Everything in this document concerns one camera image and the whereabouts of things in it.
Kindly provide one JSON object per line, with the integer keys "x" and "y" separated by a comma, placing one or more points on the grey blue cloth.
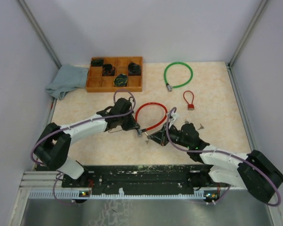
{"x": 68, "y": 78}

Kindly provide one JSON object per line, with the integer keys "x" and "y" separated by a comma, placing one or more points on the red cable lock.
{"x": 153, "y": 114}

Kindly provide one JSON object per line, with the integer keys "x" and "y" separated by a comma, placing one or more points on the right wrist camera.
{"x": 173, "y": 117}

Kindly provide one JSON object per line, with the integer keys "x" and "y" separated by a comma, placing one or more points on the aluminium frame post left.
{"x": 39, "y": 32}

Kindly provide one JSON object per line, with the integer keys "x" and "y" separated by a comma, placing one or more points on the black rolled item right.
{"x": 134, "y": 69}

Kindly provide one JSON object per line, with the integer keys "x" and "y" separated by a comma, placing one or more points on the aluminium frame post right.
{"x": 248, "y": 33}

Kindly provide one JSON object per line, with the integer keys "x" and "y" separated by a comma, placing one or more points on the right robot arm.
{"x": 252, "y": 172}

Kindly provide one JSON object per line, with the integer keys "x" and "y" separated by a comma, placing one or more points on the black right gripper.
{"x": 161, "y": 136}

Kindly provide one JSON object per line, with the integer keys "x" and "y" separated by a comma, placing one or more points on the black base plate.
{"x": 144, "y": 179}

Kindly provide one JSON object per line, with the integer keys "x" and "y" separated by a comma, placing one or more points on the black yellow rolled item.
{"x": 121, "y": 80}

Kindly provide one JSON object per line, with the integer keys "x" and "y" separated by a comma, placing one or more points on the aluminium frame post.
{"x": 248, "y": 33}
{"x": 39, "y": 32}

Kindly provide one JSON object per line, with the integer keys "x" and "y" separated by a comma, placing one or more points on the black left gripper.
{"x": 132, "y": 124}

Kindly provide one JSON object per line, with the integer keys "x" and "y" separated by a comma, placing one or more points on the black rolled item far left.
{"x": 97, "y": 62}

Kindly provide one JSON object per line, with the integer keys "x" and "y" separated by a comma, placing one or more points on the wooden compartment tray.
{"x": 98, "y": 83}

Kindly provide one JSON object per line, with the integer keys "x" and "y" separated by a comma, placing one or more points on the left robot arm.
{"x": 54, "y": 143}

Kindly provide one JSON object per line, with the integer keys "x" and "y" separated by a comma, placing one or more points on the red cable padlock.
{"x": 189, "y": 102}

